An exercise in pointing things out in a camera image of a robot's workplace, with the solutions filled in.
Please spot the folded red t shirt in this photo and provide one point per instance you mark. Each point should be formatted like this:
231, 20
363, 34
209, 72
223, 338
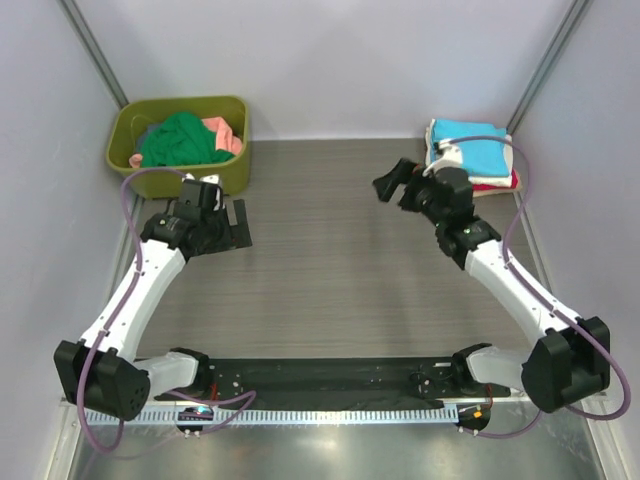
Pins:
512, 185

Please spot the aluminium frame post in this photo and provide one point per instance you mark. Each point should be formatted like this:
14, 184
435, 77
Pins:
568, 26
89, 42

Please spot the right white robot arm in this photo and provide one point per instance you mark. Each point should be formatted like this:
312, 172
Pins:
566, 362

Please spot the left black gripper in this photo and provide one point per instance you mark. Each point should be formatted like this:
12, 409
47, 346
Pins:
234, 236

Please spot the folded cream t shirt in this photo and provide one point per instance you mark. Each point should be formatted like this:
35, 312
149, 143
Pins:
508, 154

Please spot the light blue t shirt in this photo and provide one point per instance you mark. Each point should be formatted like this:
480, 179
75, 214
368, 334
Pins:
484, 158

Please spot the right aluminium frame post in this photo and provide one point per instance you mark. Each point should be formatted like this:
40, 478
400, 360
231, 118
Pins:
568, 26

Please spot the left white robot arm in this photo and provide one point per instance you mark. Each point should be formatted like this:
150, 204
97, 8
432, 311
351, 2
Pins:
102, 368

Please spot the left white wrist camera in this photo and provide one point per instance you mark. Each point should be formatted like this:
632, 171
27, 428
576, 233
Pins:
205, 193

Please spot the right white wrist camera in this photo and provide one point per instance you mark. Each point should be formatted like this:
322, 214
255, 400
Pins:
438, 157

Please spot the left aluminium frame post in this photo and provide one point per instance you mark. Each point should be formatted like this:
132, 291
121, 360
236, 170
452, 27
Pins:
89, 42

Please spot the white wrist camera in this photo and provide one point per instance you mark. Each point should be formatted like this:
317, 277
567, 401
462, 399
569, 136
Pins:
205, 193
438, 157

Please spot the green t shirt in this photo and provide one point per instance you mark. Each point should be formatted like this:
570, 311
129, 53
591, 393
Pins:
180, 145

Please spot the folded tan t shirt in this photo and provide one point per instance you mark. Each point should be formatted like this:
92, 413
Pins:
497, 181

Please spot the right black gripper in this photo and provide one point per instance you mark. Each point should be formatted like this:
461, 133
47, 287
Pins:
404, 173

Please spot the salmon pink t shirt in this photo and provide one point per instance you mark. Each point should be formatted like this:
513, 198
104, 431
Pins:
225, 135

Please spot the white slotted cable duct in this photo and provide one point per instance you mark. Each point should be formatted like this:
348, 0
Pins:
178, 415

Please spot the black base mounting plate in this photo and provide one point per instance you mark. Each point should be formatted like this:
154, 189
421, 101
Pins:
316, 383

